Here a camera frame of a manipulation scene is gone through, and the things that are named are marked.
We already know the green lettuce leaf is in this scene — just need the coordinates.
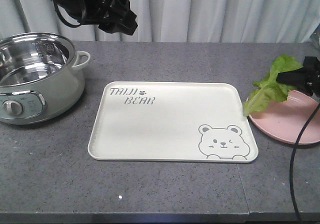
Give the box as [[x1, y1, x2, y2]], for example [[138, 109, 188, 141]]
[[242, 54, 302, 117]]

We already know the green electric cooking pot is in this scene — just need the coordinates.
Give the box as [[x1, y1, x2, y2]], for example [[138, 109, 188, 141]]
[[0, 32, 91, 125]]

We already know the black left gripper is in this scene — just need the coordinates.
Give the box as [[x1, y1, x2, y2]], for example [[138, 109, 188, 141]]
[[98, 0, 138, 36]]

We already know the cream bear serving tray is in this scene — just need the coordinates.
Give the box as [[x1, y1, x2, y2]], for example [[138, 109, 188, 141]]
[[88, 81, 259, 163]]

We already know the white pleated curtain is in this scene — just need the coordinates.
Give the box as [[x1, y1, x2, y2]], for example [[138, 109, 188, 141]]
[[0, 0, 320, 43]]

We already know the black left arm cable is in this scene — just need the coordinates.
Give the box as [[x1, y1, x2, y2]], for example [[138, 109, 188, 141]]
[[51, 0, 88, 29]]

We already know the pink round plate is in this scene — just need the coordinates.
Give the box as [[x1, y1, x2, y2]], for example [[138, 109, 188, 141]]
[[249, 90, 319, 144]]

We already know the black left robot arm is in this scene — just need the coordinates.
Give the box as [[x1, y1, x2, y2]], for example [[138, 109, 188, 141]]
[[51, 0, 138, 36]]

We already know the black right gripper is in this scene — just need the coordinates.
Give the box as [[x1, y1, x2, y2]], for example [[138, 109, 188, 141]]
[[276, 56, 320, 97]]

